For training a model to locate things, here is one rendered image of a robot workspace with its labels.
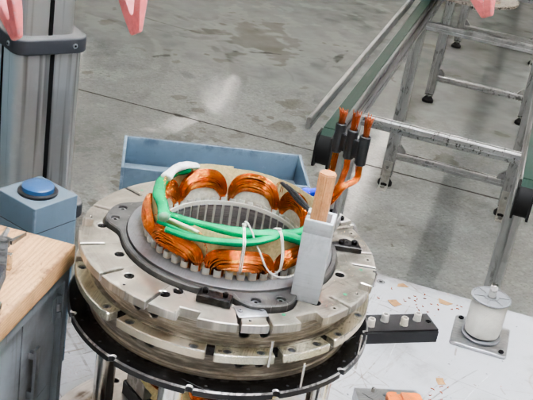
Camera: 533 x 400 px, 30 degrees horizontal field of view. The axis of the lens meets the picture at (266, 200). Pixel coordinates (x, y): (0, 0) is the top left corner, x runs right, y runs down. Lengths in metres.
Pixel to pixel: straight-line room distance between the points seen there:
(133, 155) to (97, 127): 2.82
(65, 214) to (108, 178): 2.50
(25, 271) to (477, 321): 0.79
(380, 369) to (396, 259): 2.05
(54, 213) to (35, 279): 0.24
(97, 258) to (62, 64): 0.46
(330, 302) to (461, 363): 0.59
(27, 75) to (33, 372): 0.47
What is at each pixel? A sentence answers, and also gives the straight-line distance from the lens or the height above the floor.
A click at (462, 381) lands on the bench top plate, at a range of 1.52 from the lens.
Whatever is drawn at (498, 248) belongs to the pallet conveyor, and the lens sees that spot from 2.80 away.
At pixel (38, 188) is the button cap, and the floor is 1.04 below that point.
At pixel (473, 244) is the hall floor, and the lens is 3.77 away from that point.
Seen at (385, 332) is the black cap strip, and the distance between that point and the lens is 1.54.
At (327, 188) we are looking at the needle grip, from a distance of 0.94.
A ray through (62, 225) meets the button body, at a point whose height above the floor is 1.00.
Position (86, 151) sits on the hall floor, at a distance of 3.98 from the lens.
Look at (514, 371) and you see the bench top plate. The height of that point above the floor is 0.78.
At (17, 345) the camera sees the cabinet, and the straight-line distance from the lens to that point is 1.05.
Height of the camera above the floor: 1.60
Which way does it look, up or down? 25 degrees down
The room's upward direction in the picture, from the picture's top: 10 degrees clockwise
